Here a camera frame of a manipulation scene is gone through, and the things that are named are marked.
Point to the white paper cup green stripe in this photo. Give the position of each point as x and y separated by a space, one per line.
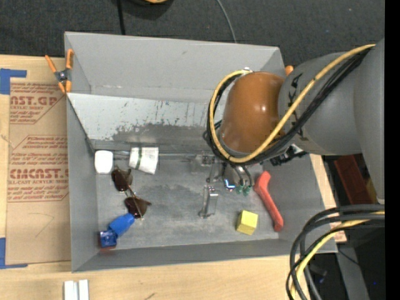
144 160

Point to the grey metal bin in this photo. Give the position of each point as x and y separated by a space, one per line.
175 198

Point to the yellow cube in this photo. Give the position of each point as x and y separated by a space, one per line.
247 222

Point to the blue plastic bottle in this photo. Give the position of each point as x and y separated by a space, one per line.
120 225

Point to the brown cardboard board red print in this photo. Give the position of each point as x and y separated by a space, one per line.
37 155

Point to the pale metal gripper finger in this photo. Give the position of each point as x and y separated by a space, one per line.
212 200
207 160

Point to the brown sunglasses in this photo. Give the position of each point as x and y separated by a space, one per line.
122 180

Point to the black cylinder on white bracket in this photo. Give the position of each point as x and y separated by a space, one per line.
286 157

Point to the white rounded block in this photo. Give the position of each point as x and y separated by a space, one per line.
103 162

